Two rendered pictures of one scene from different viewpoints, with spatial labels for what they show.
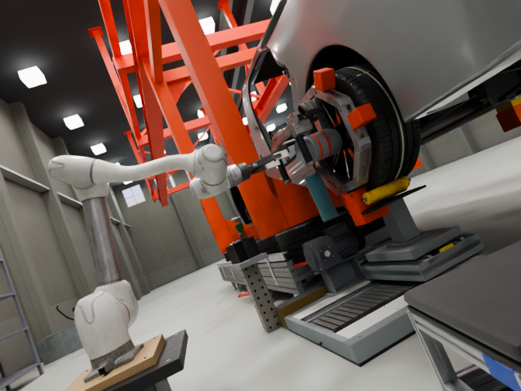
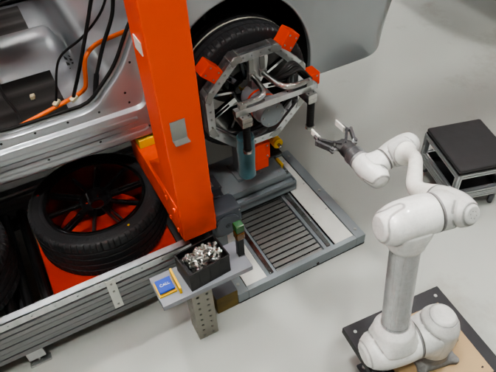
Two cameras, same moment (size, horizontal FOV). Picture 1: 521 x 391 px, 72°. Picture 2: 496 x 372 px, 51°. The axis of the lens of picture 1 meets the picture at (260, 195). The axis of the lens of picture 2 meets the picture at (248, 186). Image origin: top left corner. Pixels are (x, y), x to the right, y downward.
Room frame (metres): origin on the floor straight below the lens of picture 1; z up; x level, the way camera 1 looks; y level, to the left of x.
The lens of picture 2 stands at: (2.22, 1.64, 2.35)
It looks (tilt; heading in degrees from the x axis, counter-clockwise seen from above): 45 degrees down; 261
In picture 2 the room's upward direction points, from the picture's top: 4 degrees counter-clockwise
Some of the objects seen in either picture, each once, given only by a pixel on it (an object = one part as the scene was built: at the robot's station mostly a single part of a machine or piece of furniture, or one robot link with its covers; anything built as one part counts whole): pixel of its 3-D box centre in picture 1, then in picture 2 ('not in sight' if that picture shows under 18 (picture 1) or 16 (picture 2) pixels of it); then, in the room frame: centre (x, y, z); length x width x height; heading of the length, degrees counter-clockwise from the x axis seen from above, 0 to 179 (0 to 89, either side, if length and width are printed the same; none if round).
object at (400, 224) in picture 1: (399, 223); (243, 157); (1.89, -0.60, 0.32); 0.40 x 0.30 x 0.28; 17
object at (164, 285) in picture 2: not in sight; (164, 286); (2.40, 0.29, 0.47); 0.07 x 0.07 x 0.02; 17
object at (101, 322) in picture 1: (101, 320); (435, 329); (1.39, 0.75, 0.50); 0.18 x 0.16 x 0.22; 7
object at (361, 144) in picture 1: (329, 141); (255, 97); (1.84, -0.44, 0.85); 0.54 x 0.07 x 0.54; 17
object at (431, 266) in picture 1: (415, 257); (245, 181); (1.89, -0.60, 0.13); 0.50 x 0.36 x 0.10; 17
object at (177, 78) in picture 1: (264, 63); not in sight; (4.48, -0.73, 2.54); 2.58 x 0.12 x 0.42; 107
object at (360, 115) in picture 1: (360, 116); (308, 77); (1.54, -0.54, 0.85); 0.09 x 0.08 x 0.07; 17
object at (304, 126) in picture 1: (301, 128); (307, 94); (1.62, -0.29, 0.93); 0.09 x 0.05 x 0.05; 107
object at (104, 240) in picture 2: (321, 232); (100, 210); (2.70, -0.30, 0.39); 0.66 x 0.66 x 0.24
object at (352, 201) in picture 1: (366, 204); (253, 149); (1.85, -0.47, 0.48); 0.16 x 0.12 x 0.17; 107
